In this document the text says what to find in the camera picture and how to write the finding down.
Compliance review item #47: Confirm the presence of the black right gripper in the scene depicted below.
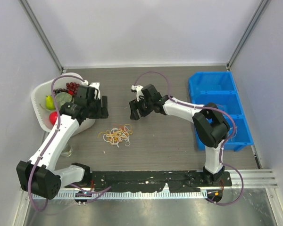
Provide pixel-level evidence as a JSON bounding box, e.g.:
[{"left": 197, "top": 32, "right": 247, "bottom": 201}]
[{"left": 129, "top": 95, "right": 153, "bottom": 120}]

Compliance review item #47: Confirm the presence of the yellow thin cable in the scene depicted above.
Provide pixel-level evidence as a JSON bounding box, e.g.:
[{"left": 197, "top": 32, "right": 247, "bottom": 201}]
[{"left": 98, "top": 123, "right": 134, "bottom": 145}]

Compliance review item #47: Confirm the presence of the pale cable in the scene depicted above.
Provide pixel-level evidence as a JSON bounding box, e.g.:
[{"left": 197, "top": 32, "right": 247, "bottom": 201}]
[{"left": 226, "top": 127, "right": 238, "bottom": 142}]

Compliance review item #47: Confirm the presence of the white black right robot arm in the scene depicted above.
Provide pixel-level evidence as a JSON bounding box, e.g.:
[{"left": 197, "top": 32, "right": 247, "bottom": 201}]
[{"left": 129, "top": 84, "right": 230, "bottom": 186}]

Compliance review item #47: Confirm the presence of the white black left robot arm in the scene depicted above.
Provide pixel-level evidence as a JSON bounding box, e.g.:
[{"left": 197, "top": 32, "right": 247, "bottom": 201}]
[{"left": 16, "top": 83, "right": 108, "bottom": 200}]

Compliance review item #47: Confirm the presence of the red grape bunch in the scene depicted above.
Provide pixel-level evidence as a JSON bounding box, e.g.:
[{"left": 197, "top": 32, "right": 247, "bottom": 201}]
[{"left": 66, "top": 82, "right": 80, "bottom": 93}]

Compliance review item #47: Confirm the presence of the green melon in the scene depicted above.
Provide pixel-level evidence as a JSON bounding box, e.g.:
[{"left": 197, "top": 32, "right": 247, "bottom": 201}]
[{"left": 55, "top": 92, "right": 73, "bottom": 110}]

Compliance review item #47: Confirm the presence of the red apple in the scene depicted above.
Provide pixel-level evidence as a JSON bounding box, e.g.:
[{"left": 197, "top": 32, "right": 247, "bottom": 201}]
[{"left": 49, "top": 111, "right": 58, "bottom": 125}]

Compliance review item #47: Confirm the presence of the dark purple grape bunch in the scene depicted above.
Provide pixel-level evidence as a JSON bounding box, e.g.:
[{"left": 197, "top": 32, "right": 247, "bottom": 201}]
[{"left": 53, "top": 88, "right": 68, "bottom": 95}]

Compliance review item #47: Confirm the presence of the clear glass jar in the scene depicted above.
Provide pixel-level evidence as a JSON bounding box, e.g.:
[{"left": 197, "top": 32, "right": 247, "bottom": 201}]
[{"left": 60, "top": 144, "right": 73, "bottom": 157}]

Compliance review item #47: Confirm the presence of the green yellow pear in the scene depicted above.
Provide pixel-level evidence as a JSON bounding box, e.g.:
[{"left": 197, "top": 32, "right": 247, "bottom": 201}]
[{"left": 45, "top": 96, "right": 55, "bottom": 111}]

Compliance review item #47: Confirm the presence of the white plastic fruit basket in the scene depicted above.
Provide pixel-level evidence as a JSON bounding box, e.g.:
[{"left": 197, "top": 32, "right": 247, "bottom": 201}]
[{"left": 31, "top": 73, "right": 84, "bottom": 132}]

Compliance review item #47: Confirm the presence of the blue plastic divided bin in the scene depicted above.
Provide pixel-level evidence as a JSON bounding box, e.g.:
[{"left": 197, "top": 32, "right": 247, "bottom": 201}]
[{"left": 188, "top": 72, "right": 253, "bottom": 152}]

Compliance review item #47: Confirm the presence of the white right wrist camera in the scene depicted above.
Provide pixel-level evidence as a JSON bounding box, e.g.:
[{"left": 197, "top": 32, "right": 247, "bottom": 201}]
[{"left": 131, "top": 85, "right": 144, "bottom": 102}]

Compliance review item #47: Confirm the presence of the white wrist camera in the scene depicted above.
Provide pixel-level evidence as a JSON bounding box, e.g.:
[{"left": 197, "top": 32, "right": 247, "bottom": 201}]
[
  {"left": 82, "top": 80, "right": 101, "bottom": 99},
  {"left": 131, "top": 85, "right": 144, "bottom": 102}
]

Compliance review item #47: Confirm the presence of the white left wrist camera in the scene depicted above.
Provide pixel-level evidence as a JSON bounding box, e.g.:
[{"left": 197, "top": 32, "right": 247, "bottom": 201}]
[{"left": 82, "top": 80, "right": 101, "bottom": 99}]

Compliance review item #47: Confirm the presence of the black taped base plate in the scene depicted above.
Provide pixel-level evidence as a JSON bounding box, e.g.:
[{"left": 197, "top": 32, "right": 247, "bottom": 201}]
[{"left": 70, "top": 169, "right": 232, "bottom": 193}]

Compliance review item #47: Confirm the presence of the white slotted cable duct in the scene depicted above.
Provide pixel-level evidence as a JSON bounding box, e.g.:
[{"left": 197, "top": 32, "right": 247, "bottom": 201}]
[{"left": 56, "top": 190, "right": 208, "bottom": 200}]

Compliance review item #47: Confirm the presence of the left aluminium frame post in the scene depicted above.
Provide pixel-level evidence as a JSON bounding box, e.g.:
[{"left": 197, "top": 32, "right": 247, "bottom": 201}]
[{"left": 19, "top": 0, "right": 64, "bottom": 73}]

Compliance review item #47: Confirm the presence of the aluminium corner frame post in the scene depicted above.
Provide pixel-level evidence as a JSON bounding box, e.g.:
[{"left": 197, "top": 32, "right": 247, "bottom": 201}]
[{"left": 226, "top": 0, "right": 271, "bottom": 71}]

